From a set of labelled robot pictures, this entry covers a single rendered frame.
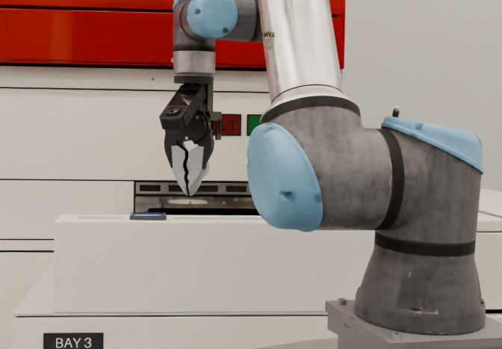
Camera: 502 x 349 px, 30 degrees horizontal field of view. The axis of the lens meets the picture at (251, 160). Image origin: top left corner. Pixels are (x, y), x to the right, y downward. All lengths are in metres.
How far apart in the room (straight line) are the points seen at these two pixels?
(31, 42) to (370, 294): 1.14
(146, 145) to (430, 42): 1.86
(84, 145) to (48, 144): 0.08
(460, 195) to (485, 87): 2.70
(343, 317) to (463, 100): 2.65
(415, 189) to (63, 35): 1.14
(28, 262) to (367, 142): 1.20
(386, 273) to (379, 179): 0.12
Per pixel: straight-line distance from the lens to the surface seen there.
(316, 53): 1.07
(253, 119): 2.06
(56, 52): 2.02
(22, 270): 2.10
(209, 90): 1.71
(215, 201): 2.05
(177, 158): 1.67
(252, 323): 1.47
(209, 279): 1.45
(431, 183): 1.04
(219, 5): 1.54
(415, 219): 1.05
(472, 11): 3.75
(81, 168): 2.06
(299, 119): 1.02
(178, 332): 1.47
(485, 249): 1.53
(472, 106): 3.73
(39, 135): 2.07
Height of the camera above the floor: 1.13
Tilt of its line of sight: 3 degrees down
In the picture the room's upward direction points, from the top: 1 degrees clockwise
